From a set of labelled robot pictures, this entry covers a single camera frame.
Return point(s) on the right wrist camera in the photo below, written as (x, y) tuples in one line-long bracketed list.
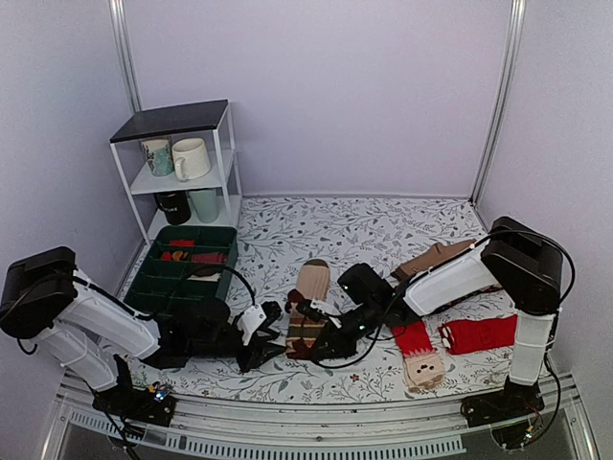
[(318, 311)]

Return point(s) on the aluminium front rail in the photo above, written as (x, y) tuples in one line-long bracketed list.
[(417, 429)]

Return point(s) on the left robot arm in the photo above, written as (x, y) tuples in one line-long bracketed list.
[(48, 301)]

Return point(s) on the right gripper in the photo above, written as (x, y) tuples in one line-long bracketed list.
[(340, 345)]

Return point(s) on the green divided organizer bin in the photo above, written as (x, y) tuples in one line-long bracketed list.
[(162, 288)]

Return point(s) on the red socks in bin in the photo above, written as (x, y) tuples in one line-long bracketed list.
[(187, 251)]

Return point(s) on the black mug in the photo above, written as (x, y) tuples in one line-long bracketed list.
[(175, 207)]

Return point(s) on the pale green cup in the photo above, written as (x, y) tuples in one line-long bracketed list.
[(205, 204)]

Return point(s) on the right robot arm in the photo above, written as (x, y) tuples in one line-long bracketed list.
[(523, 263)]

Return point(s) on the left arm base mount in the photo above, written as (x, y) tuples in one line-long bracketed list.
[(153, 405)]

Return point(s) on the red folded sock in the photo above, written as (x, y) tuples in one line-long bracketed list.
[(462, 337)]

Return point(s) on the red beige character sock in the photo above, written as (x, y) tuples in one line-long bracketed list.
[(423, 367)]

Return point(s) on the brown argyle sock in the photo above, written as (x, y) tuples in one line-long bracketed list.
[(431, 261)]

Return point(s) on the striped beige knit sock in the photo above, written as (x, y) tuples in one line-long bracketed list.
[(312, 285)]

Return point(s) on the teal patterned mug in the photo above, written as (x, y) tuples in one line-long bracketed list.
[(158, 155)]

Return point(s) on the white metal shelf unit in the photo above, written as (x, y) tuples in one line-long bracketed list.
[(213, 122)]

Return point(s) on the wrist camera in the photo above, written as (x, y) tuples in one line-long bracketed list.
[(258, 317), (318, 311)]

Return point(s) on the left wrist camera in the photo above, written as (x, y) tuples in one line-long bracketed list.
[(258, 317)]

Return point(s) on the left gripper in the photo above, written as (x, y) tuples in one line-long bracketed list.
[(259, 351)]

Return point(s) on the cream ceramic mug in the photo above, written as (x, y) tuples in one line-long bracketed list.
[(190, 159)]

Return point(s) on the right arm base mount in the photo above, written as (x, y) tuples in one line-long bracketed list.
[(513, 401)]

